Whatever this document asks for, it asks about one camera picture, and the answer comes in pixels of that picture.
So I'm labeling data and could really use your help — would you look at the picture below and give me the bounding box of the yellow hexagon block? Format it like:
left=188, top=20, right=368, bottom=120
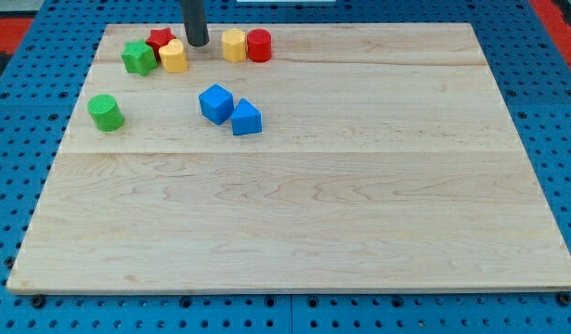
left=221, top=29, right=247, bottom=62

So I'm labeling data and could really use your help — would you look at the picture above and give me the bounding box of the wooden board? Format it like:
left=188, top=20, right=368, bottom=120
left=6, top=23, right=571, bottom=295

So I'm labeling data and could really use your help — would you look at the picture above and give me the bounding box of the blue triangular prism block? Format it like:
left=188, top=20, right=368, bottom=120
left=230, top=98, right=263, bottom=135

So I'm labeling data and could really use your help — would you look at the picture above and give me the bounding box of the blue cube block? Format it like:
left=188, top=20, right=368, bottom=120
left=199, top=83, right=234, bottom=125

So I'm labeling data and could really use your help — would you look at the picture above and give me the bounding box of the red cylinder block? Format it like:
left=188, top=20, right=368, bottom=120
left=247, top=29, right=272, bottom=62

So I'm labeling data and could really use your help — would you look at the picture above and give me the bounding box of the yellow heart block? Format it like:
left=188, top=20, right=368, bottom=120
left=159, top=39, right=188, bottom=73

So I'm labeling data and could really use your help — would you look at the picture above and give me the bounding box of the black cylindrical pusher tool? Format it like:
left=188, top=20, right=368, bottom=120
left=179, top=0, right=210, bottom=47

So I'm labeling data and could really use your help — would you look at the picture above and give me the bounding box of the green star block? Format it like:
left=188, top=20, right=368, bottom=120
left=121, top=39, right=158, bottom=76

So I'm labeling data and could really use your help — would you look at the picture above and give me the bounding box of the red star block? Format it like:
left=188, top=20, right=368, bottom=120
left=146, top=27, right=176, bottom=61

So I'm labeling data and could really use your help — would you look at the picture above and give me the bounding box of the green cylinder block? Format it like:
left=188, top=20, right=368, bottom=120
left=87, top=94, right=124, bottom=132

